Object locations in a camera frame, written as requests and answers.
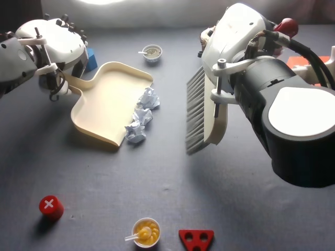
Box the small bowl of yellow food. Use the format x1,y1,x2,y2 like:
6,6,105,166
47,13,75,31
125,217,160,248

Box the white backdrop sheet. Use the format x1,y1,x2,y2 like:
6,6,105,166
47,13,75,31
40,0,335,29

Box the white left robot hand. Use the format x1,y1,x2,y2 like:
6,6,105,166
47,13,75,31
14,14,90,102

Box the red cylinder with white cross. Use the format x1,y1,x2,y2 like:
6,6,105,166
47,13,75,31
39,195,65,221

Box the toy cupcake with cream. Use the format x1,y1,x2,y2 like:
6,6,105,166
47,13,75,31
198,31,210,52

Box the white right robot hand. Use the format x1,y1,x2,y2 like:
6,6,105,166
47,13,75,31
197,2,278,89

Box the cream brush grey bristles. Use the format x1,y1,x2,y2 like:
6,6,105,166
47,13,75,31
185,17,299,155

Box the blue hexagonal block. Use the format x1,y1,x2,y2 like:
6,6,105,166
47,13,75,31
83,48,98,73

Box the large orange block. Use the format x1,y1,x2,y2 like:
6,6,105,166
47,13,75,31
286,55,335,87

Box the small bowl of grey soup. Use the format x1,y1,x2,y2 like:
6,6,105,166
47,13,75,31
138,44,163,65

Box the white paper ball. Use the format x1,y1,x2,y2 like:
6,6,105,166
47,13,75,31
132,107,154,126
136,87,160,110
124,120,147,144

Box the cream plastic dustpan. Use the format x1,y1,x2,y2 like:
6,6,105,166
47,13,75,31
62,61,154,152

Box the red triangle block with holes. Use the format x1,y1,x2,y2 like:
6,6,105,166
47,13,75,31
178,229,215,251

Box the grey table cloth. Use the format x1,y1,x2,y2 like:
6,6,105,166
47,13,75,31
0,25,335,251

